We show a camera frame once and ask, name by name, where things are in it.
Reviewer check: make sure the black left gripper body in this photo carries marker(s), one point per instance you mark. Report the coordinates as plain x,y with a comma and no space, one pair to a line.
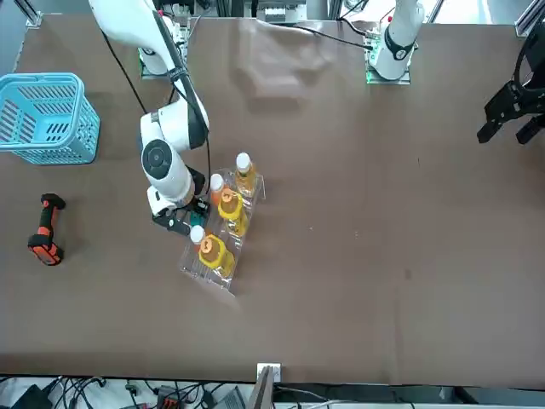
530,100

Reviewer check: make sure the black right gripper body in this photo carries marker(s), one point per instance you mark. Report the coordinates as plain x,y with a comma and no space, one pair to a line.
199,204

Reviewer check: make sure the teal potato chips packet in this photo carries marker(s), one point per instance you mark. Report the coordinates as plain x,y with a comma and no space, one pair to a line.
197,220

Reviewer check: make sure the black orange barcode scanner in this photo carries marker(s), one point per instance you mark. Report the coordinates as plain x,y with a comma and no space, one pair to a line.
44,238

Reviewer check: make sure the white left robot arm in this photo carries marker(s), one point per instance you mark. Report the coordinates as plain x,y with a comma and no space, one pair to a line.
394,47

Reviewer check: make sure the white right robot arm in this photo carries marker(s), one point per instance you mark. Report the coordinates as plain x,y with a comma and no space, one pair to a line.
170,128

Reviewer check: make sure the clear acrylic stepped shelf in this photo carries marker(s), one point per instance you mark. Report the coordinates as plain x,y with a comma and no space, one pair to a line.
191,266

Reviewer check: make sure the light blue plastic basket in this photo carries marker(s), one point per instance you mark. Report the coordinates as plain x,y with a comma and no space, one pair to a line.
42,140

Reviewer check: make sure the orange juice bottle white cap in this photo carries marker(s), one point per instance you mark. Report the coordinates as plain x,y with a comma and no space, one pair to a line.
216,189
196,234

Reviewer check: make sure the yellow drink bottle orange cap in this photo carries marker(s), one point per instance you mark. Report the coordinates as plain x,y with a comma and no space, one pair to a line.
215,255
232,213

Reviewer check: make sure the pale tea bottle white cap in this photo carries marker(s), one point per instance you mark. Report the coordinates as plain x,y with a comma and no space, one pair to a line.
246,179

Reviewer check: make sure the grey power adapter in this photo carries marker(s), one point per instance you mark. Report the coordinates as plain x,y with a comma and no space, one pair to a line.
230,400

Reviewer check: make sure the black power adapter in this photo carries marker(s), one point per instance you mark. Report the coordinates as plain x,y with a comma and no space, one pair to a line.
30,398

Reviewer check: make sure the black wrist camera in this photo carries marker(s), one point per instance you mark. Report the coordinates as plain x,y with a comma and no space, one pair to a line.
172,225

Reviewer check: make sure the aluminium frame rail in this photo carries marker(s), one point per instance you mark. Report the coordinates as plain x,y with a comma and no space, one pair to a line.
528,25

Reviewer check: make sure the aluminium frame post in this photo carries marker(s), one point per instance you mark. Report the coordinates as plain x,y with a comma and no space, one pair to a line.
264,383

